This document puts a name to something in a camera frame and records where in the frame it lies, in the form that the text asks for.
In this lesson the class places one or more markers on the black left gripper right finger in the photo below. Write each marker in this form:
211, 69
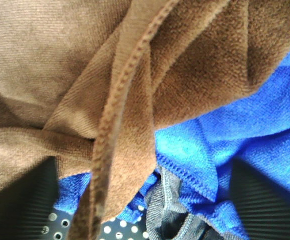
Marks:
263, 206

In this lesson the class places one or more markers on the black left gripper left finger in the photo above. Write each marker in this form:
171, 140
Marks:
27, 202

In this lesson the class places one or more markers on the brown microfibre towel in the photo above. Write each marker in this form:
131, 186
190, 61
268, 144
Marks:
89, 81

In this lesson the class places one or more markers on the blue microfibre towel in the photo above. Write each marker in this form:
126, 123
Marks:
199, 152

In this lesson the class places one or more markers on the grey microfibre towel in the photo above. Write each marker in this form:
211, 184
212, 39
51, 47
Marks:
167, 218

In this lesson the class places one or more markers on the grey perforated laundry basket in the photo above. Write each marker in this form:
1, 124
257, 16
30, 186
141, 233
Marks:
59, 222

